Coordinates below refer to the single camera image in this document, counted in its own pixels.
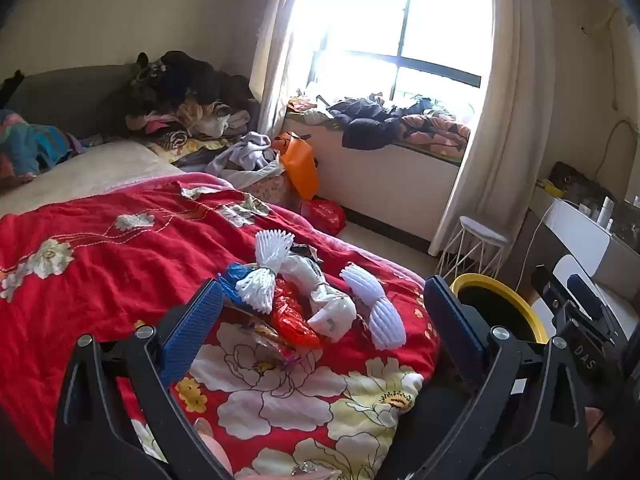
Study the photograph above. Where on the floral laundry basket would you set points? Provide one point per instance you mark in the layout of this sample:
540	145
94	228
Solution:
270	187

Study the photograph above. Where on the white plastic wrapper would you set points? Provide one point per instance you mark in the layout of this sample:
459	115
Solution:
330	315

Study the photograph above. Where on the colourful teal clothes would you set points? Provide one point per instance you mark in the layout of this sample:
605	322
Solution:
25	145

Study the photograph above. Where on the red foam net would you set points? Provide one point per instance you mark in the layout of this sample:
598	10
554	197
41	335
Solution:
292	320

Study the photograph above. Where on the white desk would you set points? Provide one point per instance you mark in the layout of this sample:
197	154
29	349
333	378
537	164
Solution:
575	230

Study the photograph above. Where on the white bottle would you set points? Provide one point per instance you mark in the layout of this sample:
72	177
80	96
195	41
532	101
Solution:
605	210

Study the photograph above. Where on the black jacket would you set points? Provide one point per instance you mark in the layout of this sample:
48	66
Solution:
365	125

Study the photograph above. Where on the blue wrapper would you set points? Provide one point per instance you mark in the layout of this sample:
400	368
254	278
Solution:
232	275

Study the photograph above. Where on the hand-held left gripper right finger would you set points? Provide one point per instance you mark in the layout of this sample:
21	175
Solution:
452	330

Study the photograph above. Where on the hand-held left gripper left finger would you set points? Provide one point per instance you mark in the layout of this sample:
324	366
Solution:
192	330

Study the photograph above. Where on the pile of clothes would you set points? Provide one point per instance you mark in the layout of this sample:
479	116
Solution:
195	90

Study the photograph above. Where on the red floral blanket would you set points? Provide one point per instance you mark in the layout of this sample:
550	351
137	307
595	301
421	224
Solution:
100	285

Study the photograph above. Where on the grey headboard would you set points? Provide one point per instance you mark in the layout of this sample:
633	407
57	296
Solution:
75	100

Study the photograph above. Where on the orange snack packet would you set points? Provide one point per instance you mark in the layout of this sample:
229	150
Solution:
300	105

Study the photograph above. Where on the dark bag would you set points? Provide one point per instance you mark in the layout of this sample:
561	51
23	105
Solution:
572	180

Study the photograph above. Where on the cream bed sheet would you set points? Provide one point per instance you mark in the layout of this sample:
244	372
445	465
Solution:
90	170

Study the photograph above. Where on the white foam net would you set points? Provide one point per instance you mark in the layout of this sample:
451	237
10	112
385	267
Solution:
270	250
380	315

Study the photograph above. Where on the yellow-rimmed bin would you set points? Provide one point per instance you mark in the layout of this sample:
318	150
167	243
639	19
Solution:
530	310

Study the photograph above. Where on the dark brown snack wrapper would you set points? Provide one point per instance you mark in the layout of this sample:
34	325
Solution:
305	252

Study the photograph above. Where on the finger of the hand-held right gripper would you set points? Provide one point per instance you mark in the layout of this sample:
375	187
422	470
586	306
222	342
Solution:
547	290
585	300

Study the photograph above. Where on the colourful snack wrapper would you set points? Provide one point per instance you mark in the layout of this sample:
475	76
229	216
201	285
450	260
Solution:
270	345

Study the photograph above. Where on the cream curtain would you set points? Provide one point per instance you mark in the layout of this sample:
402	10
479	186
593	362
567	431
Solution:
505	110
275	60

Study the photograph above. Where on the window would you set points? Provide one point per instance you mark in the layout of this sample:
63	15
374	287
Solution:
400	25

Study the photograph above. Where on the pale grey garment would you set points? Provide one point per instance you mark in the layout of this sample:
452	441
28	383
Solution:
245	152

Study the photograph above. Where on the orange bag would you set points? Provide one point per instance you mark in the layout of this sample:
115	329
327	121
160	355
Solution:
300	165

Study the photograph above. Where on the red plastic bag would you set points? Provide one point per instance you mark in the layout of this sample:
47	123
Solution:
325	215

